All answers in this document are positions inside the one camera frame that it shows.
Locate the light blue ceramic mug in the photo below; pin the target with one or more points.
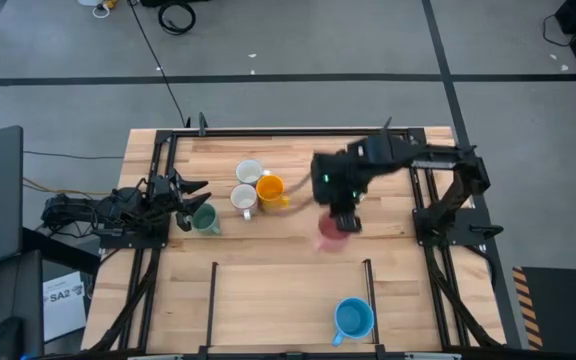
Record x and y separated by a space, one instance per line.
353 320

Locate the black floor equipment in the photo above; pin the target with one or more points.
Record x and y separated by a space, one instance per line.
158 2

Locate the wooden riser shelf black legs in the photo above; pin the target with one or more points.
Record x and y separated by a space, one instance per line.
288 300

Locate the white floor object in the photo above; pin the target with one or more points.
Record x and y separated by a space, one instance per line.
88 2

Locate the black desk support beam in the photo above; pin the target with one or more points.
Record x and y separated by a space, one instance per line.
58 250

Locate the pink ceramic mug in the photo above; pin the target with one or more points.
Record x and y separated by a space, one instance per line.
330 235

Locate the yellow plug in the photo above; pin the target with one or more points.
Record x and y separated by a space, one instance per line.
110 4

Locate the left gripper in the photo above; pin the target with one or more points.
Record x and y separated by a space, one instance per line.
165 192

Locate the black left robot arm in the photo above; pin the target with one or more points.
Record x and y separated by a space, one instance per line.
113 207

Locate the black lower desk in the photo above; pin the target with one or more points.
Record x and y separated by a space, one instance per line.
18 290

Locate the white SA2 paper sheet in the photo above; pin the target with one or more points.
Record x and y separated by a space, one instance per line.
63 315

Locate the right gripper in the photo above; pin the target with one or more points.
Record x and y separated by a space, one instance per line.
338 180

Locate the black mat hazard stripes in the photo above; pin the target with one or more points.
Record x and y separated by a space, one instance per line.
563 305

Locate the black aluminium table frame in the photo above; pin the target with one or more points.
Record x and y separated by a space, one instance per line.
293 132

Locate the grey diamond patterned mug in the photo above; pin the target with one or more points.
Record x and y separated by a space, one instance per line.
244 197

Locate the yellow ceramic mug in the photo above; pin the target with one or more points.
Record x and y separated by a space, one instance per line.
270 189

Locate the black computer mouse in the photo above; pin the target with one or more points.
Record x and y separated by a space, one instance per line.
8 337

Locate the blue tile patterned mug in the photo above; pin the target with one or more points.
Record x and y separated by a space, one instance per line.
249 171

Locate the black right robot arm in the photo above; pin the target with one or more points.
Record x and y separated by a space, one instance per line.
393 150

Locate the green ceramic mug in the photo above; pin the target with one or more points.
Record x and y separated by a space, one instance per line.
204 219

